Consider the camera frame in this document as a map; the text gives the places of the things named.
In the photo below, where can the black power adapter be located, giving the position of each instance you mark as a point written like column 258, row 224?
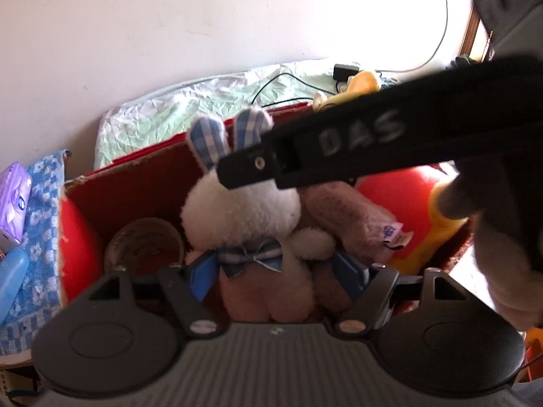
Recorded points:
column 345, row 72

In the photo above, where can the white rabbit plush plaid ears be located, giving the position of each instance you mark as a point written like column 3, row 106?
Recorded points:
column 242, row 216

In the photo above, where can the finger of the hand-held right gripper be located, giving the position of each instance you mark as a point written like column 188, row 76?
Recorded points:
column 250, row 165

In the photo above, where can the person's right hand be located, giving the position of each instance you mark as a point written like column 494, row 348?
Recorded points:
column 496, row 254

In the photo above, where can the brown cardboard box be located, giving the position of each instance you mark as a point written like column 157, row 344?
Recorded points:
column 17, row 379

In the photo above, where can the yellow tiger plush toy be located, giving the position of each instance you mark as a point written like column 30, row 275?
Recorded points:
column 398, row 195

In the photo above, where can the purple tissue pack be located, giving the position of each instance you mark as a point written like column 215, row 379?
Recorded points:
column 15, row 195

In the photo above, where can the blue white checked cloth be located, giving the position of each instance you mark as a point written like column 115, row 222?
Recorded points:
column 42, row 203

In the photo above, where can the clear packing tape roll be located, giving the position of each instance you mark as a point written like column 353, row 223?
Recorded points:
column 144, row 241

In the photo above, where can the blue plastic case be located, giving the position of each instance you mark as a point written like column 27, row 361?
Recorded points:
column 10, row 280

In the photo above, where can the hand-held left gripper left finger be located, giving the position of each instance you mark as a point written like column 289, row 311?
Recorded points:
column 203, row 269

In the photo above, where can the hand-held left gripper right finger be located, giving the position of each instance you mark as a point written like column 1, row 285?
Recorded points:
column 352, row 269

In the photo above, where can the pink plush toy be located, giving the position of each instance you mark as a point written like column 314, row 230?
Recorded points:
column 339, row 216

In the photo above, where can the red cardboard box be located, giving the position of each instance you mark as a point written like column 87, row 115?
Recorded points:
column 127, row 186

